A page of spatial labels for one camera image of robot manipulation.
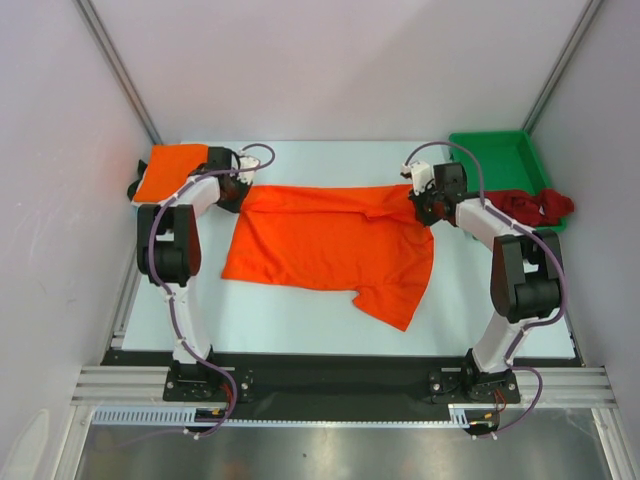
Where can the orange t shirt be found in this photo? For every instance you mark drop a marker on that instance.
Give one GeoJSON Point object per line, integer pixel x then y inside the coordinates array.
{"type": "Point", "coordinates": [168, 170]}
{"type": "Point", "coordinates": [361, 239]}

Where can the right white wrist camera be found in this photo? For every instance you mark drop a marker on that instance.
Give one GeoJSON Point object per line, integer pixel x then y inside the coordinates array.
{"type": "Point", "coordinates": [421, 175]}

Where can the left aluminium corner post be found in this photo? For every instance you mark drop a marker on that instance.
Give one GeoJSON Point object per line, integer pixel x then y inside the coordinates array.
{"type": "Point", "coordinates": [114, 61]}

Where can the dark red t shirt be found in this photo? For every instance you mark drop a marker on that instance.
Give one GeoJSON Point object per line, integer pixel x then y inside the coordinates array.
{"type": "Point", "coordinates": [547, 208]}

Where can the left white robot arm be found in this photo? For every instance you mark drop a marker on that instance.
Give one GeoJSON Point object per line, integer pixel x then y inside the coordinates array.
{"type": "Point", "coordinates": [169, 254]}

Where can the folded black t shirt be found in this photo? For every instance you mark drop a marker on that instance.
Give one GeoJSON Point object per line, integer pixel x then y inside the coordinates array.
{"type": "Point", "coordinates": [134, 186]}

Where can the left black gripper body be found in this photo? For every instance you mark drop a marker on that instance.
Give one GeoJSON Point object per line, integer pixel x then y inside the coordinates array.
{"type": "Point", "coordinates": [238, 191]}

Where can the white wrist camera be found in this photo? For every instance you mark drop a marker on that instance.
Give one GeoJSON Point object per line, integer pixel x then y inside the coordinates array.
{"type": "Point", "coordinates": [247, 167]}
{"type": "Point", "coordinates": [421, 175]}

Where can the right aluminium corner post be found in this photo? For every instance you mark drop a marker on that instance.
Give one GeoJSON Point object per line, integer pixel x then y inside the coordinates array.
{"type": "Point", "coordinates": [570, 48]}

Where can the aluminium corner post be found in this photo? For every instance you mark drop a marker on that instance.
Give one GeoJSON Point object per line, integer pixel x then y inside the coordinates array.
{"type": "Point", "coordinates": [570, 48]}
{"type": "Point", "coordinates": [114, 61]}

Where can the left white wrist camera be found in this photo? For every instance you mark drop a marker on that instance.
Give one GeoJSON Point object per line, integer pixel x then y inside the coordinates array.
{"type": "Point", "coordinates": [247, 167]}

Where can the green plastic bin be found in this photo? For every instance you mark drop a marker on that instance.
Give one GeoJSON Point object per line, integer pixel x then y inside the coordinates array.
{"type": "Point", "coordinates": [503, 160]}

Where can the aluminium front rail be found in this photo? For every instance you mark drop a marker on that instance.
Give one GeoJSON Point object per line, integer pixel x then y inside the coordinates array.
{"type": "Point", "coordinates": [565, 388]}

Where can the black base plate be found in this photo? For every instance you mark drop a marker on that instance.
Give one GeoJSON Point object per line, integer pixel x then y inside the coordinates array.
{"type": "Point", "coordinates": [334, 388]}

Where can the folded orange t shirt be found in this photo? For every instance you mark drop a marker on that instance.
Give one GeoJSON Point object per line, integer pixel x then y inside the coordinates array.
{"type": "Point", "coordinates": [168, 170]}

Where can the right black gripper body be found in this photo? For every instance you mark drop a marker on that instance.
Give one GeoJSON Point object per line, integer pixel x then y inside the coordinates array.
{"type": "Point", "coordinates": [423, 209]}

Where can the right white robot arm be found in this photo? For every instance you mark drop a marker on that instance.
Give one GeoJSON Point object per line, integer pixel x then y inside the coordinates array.
{"type": "Point", "coordinates": [527, 281]}

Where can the light blue cable duct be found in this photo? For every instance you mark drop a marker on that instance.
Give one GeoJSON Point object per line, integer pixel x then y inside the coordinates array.
{"type": "Point", "coordinates": [193, 417]}

